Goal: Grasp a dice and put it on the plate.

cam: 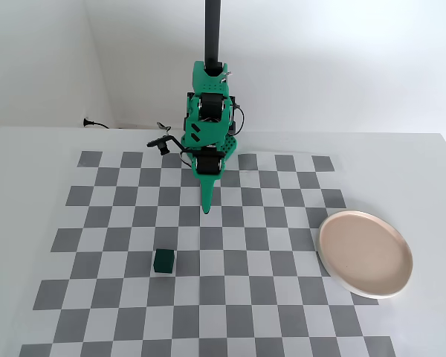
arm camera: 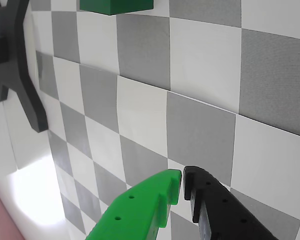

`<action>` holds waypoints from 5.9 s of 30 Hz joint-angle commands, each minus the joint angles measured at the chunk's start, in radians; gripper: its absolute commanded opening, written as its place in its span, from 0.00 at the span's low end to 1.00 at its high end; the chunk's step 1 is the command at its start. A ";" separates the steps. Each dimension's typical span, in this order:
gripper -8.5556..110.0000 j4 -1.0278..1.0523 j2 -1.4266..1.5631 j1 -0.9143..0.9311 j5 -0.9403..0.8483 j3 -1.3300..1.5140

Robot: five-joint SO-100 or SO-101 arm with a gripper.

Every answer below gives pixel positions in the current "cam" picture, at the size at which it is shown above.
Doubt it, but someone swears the green gripper black servo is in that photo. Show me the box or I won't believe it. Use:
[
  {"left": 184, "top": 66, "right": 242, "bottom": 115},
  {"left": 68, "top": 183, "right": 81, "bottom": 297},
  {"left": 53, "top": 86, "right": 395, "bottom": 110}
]
[{"left": 190, "top": 147, "right": 228, "bottom": 216}]

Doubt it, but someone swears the dark green dice cube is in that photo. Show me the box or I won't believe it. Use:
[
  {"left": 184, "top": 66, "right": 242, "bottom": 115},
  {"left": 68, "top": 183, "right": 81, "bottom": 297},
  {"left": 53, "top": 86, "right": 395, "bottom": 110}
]
[{"left": 152, "top": 248, "right": 177, "bottom": 276}]

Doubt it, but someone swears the beige round plate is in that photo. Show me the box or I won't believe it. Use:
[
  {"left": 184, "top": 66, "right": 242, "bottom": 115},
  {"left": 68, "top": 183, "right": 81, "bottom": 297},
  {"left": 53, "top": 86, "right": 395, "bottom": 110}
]
[{"left": 317, "top": 210, "right": 414, "bottom": 300}]

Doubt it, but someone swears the grey white checkerboard mat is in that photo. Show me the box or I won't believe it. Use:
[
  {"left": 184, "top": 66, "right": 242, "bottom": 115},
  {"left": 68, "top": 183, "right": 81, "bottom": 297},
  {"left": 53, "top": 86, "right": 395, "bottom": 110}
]
[{"left": 19, "top": 149, "right": 397, "bottom": 357}]

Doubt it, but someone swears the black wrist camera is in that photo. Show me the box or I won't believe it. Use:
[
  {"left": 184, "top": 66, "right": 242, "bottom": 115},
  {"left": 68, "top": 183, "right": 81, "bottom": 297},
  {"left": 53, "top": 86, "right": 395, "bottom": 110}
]
[{"left": 146, "top": 134, "right": 184, "bottom": 158}]

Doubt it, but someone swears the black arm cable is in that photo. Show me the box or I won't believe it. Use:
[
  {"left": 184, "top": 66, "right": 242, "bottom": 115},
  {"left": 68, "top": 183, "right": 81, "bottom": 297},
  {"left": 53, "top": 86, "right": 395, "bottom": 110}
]
[{"left": 231, "top": 105, "right": 245, "bottom": 136}]

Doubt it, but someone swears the black power plug cable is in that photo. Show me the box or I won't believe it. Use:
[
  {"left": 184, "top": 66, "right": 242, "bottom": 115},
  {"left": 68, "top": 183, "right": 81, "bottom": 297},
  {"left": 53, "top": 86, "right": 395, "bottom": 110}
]
[{"left": 82, "top": 117, "right": 111, "bottom": 130}]

